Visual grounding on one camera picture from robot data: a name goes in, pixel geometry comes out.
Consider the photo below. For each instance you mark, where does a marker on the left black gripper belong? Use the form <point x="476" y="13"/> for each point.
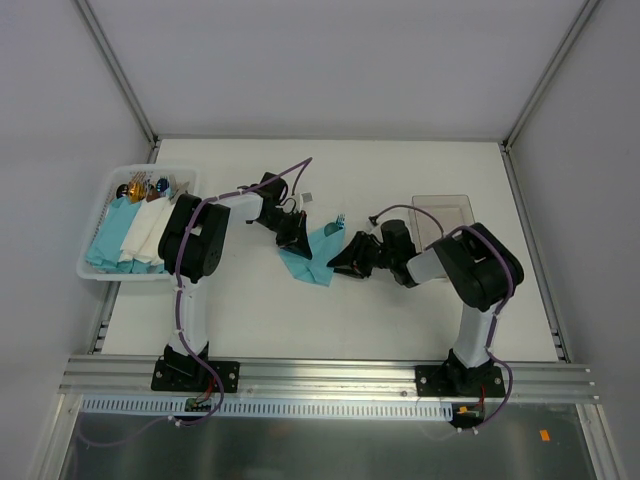
<point x="291" y="230"/>

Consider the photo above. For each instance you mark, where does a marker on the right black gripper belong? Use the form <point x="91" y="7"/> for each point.
<point x="365" y="251"/>

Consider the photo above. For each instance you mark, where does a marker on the blue paper napkin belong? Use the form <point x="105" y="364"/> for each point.
<point x="323" y="248"/>

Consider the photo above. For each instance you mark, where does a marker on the teal spoon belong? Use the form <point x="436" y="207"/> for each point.
<point x="331" y="228"/>

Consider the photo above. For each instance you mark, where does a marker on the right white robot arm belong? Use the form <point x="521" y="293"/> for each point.
<point x="481" y="269"/>

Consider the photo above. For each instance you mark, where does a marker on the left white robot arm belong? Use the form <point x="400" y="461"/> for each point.
<point x="191" y="247"/>

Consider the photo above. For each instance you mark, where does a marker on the white napkin in basket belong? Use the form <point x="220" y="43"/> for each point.
<point x="139" y="243"/>

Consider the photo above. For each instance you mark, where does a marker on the clear plastic container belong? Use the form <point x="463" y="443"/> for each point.
<point x="431" y="217"/>

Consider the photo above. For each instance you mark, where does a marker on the white plastic basket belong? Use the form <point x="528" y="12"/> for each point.
<point x="164" y="181"/>

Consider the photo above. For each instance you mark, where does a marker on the gold utensil in basket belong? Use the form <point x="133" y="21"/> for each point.
<point x="135" y="190"/>

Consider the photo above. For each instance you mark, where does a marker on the stacked blue napkins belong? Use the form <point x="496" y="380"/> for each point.
<point x="104" y="250"/>

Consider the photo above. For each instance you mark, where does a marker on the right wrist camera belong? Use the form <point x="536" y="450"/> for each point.
<point x="396" y="236"/>

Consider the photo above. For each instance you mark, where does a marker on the aluminium rail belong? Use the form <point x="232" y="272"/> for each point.
<point x="547" y="383"/>

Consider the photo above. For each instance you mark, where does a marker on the right black mount plate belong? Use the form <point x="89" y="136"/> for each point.
<point x="446" y="380"/>

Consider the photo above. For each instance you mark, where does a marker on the black mount plate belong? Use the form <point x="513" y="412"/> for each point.
<point x="446" y="380"/>
<point x="222" y="375"/>

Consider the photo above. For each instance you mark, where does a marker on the white cable duct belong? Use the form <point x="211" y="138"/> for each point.
<point x="270" y="408"/>

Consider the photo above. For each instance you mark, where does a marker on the left black mount plate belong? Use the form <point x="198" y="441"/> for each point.
<point x="222" y="375"/>

